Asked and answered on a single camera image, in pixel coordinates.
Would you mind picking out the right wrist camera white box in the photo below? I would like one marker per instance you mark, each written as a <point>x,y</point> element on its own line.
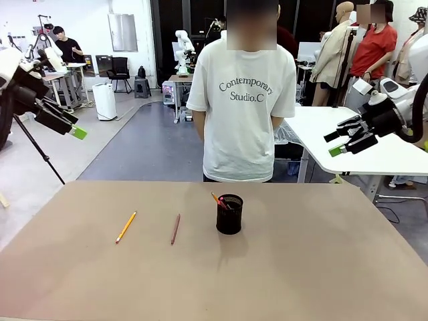
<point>362,87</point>

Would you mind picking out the brown background robot table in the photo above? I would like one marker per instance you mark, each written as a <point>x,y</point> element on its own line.
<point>180,78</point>

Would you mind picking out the blue and white box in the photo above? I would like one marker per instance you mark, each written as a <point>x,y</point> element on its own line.
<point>293,168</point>

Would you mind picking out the black marker with red cap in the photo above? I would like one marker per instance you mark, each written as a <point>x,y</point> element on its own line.
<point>221,201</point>

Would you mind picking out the grey storage bin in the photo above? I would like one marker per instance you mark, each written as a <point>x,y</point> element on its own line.
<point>185,115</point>

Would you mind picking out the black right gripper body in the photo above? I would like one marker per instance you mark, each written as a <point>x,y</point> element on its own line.
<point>384,118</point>

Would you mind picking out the figure in dark red top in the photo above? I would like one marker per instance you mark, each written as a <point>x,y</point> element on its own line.
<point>287,41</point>

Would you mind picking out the white air purifier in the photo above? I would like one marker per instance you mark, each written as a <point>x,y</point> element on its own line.
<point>104,100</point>

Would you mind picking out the background workbench with clutter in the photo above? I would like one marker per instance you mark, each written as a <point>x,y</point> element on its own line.
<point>55,77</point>

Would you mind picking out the mannequin in beige jacket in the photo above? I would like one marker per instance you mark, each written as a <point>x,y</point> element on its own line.
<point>329,57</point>

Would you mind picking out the mannequin with bucket hat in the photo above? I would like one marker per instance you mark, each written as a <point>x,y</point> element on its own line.
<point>403,57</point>

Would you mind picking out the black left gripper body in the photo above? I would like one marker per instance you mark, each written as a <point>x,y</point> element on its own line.
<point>28,90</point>

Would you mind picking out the person in white T-shirt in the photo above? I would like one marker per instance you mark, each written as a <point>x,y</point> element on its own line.
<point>240,133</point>

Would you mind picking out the grey wall panel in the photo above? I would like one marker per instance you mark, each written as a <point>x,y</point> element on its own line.
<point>122,31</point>

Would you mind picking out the black mesh pen holder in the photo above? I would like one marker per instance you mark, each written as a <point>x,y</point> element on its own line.
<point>229,220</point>

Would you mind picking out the black step stool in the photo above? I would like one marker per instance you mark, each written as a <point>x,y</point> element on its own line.
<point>142,87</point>

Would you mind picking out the person in black shirt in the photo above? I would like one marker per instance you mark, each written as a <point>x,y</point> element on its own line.
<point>68,50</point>

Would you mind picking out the person's right forearm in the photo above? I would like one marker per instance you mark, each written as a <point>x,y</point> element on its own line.
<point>198,123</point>

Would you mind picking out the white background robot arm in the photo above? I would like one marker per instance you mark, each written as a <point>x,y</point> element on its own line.
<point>182,40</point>

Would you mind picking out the yellow pencil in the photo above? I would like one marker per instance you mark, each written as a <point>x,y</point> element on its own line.
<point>126,227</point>

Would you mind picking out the wooden stick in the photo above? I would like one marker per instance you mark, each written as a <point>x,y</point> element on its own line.
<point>3,200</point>

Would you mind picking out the small black bag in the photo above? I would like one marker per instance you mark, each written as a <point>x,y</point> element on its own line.
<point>141,72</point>

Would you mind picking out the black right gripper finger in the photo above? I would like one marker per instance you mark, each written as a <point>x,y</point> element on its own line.
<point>351,124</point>
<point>362,142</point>

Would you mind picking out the white desk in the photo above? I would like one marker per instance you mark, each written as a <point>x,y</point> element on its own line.
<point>368,164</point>

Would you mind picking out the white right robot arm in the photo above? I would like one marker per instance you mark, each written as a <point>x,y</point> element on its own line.
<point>406,100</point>

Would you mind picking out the reddish brown pencil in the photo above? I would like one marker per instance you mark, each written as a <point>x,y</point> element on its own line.
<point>175,229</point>

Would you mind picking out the person's left forearm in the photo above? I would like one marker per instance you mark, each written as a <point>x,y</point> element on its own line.
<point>278,122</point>

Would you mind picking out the clear plastic sheet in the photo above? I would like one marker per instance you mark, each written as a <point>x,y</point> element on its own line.
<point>287,133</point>

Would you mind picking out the orange pencil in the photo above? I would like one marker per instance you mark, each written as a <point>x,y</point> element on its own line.
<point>214,196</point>

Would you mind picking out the white board panel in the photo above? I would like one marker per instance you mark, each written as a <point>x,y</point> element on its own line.
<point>307,51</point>

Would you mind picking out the dark framed board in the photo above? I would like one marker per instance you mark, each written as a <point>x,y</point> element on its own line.
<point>103,65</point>

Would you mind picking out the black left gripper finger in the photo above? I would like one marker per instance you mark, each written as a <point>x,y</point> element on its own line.
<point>57,108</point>
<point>53,122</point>

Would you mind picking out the tall black tripod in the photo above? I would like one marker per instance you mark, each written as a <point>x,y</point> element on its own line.
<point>347,50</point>

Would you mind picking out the person in red shirt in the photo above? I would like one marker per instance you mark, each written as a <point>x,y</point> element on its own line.
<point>374,50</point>

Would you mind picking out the thin black tripod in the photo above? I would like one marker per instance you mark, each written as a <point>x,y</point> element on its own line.
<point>40,152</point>

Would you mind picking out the computer tower with lights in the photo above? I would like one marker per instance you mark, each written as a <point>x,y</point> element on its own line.
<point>168,93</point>

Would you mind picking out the black office chair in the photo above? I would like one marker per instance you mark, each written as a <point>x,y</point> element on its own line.
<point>119,65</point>

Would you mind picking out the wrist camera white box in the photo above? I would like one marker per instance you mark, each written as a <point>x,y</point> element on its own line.
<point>53,58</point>
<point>362,87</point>

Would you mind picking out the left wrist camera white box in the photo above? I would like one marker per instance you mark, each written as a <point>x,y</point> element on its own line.
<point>53,58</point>

